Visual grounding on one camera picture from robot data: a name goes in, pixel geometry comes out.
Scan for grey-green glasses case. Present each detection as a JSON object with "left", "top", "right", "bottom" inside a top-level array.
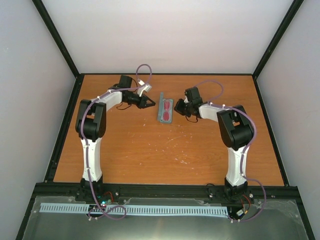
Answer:
[{"left": 157, "top": 92, "right": 174, "bottom": 124}]

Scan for red transparent sunglasses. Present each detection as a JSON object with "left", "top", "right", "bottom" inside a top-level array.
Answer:
[{"left": 161, "top": 99, "right": 173, "bottom": 122}]

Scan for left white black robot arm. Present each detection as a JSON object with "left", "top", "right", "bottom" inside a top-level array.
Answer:
[{"left": 75, "top": 75, "right": 156, "bottom": 202}]

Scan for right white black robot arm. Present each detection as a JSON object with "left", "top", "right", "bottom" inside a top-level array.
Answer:
[{"left": 174, "top": 86, "right": 256, "bottom": 202}]

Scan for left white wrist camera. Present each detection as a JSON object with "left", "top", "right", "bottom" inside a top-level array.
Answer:
[{"left": 136, "top": 78, "right": 152, "bottom": 97}]

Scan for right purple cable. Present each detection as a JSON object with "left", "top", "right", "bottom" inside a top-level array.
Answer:
[{"left": 193, "top": 79, "right": 267, "bottom": 224}]

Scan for purple cable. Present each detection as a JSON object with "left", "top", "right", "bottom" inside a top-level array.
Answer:
[
  {"left": 193, "top": 79, "right": 267, "bottom": 224},
  {"left": 81, "top": 63, "right": 153, "bottom": 221}
]

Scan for left controller board with wires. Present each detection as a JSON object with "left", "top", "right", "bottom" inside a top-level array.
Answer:
[{"left": 97, "top": 191, "right": 115, "bottom": 208}]

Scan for light blue slotted cable duct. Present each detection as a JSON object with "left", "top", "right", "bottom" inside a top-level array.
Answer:
[{"left": 39, "top": 203, "right": 228, "bottom": 218}]

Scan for black aluminium front rail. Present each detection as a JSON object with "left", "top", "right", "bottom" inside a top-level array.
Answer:
[{"left": 33, "top": 182, "right": 300, "bottom": 205}]

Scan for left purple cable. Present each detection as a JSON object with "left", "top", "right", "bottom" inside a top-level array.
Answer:
[{"left": 81, "top": 63, "right": 153, "bottom": 221}]

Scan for right connector with wires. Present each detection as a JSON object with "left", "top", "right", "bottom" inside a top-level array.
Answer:
[{"left": 235, "top": 194, "right": 251, "bottom": 219}]

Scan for left black frame post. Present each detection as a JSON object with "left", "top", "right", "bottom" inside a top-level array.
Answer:
[{"left": 31, "top": 0, "right": 81, "bottom": 75}]

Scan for black frame post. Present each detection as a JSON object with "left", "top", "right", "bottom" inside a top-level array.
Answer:
[
  {"left": 31, "top": 0, "right": 81, "bottom": 75},
  {"left": 252, "top": 0, "right": 305, "bottom": 76}
]

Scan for right black frame post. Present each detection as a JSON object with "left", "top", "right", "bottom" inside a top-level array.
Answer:
[{"left": 252, "top": 0, "right": 305, "bottom": 76}]

